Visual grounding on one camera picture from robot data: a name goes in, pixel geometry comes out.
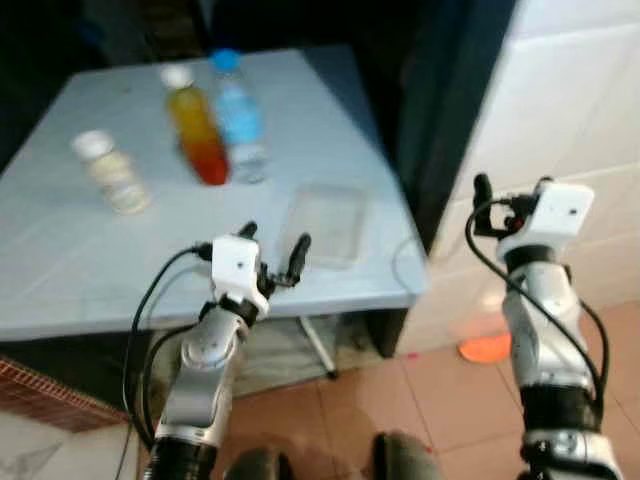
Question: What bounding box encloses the orange floor object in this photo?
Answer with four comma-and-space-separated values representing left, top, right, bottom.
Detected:
458, 333, 513, 363

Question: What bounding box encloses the blue capped water bottle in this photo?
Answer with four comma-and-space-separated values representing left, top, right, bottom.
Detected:
208, 48, 271, 185

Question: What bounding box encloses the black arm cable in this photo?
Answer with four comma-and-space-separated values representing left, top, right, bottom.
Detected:
464, 195, 609, 406
122, 243, 216, 451

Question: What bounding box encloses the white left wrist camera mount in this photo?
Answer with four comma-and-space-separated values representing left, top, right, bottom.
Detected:
211, 236, 263, 293

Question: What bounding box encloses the pale white capped bottle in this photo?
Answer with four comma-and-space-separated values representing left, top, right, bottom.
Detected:
70, 130, 153, 216

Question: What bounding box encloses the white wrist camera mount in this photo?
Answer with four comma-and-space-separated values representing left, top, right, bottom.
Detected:
497, 183, 595, 263
211, 236, 263, 293

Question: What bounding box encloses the red tiled pillar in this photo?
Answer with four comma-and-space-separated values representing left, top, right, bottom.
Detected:
0, 358, 101, 433

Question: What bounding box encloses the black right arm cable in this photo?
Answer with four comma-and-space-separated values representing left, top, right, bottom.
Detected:
464, 195, 609, 406

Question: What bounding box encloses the orange juice bottle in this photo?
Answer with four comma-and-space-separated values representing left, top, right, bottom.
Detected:
160, 63, 233, 187

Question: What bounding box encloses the clear plastic container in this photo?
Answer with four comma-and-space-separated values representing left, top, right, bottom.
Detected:
278, 183, 371, 271

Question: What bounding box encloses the grey robot leg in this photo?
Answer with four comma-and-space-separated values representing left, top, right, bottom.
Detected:
372, 430, 441, 480
222, 447, 296, 480

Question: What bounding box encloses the pale blue table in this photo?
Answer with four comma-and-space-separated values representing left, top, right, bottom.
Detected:
0, 45, 431, 341

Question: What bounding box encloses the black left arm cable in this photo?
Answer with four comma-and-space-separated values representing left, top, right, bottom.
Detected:
122, 243, 216, 451

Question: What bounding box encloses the white metal table frame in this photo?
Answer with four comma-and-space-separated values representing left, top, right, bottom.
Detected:
300, 315, 339, 379

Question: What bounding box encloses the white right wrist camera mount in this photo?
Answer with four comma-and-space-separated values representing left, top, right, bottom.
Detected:
497, 183, 595, 263

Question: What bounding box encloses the grey right robot leg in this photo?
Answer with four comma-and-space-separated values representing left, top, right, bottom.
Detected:
372, 430, 441, 480

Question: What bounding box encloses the grey left robot leg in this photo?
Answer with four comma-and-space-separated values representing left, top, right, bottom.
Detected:
222, 447, 296, 480

